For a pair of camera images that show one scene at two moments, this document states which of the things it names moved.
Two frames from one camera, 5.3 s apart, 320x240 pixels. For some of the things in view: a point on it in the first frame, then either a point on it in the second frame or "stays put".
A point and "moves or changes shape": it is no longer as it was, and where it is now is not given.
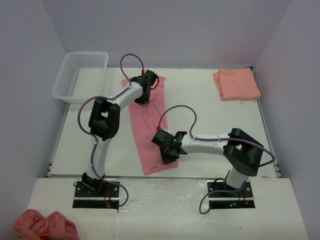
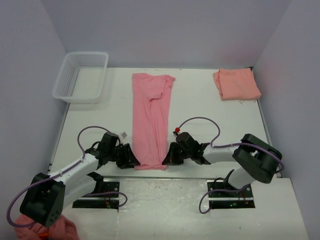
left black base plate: (87, 198) stays put
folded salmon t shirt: (236, 84) stays put
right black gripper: (167, 160) -> (172, 159)
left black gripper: (142, 101) -> (128, 160)
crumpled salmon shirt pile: (30, 223) stays put
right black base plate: (235, 199) stays put
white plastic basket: (81, 77) stays put
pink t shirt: (147, 119) moves or changes shape
